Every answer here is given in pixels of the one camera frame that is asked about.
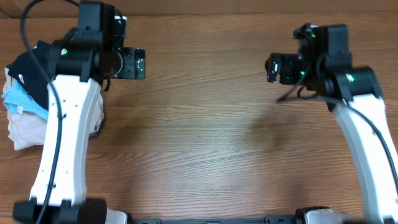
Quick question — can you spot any dark navy t-shirt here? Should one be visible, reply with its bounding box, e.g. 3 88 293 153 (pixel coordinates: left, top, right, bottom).
6 52 49 110

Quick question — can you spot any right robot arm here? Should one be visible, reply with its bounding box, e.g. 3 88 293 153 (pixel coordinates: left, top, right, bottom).
264 23 397 223

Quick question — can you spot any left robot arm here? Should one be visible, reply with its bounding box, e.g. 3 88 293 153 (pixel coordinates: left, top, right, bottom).
12 1 146 224

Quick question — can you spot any light blue folded t-shirt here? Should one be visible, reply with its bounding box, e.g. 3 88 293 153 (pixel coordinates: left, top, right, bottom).
1 82 49 120

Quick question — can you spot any beige folded garment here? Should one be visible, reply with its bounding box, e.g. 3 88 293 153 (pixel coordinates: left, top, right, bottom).
2 67 105 151

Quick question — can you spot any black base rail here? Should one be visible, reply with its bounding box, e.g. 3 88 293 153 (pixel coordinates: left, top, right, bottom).
127 215 305 224

